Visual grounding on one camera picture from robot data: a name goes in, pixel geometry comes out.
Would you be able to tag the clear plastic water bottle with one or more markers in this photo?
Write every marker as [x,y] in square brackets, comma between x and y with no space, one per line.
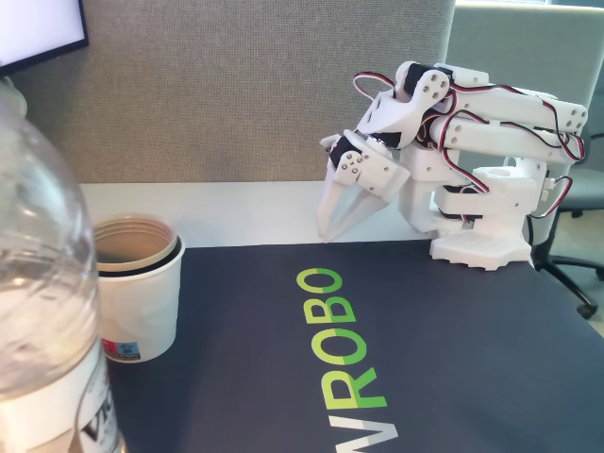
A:
[38,236]

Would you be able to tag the pale green partition panel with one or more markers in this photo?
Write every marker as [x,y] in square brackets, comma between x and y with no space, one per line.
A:
[519,47]

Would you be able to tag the black Dell monitor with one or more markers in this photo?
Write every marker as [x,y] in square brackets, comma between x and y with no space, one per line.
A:
[28,23]

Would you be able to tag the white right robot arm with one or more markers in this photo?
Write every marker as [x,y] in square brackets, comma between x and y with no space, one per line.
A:
[495,137]

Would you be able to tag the dark mat with ROBO print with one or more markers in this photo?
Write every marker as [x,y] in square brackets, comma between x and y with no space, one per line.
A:
[236,354]

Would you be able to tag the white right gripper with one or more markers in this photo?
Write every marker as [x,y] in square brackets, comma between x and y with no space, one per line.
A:
[373,171]

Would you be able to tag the grey office chair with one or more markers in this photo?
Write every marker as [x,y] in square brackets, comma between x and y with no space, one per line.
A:
[587,189]

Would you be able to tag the white paper cup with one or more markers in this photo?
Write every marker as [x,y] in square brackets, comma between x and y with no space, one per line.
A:
[141,307]

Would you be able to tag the grey fabric partition panel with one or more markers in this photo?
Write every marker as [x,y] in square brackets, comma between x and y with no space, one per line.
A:
[236,94]

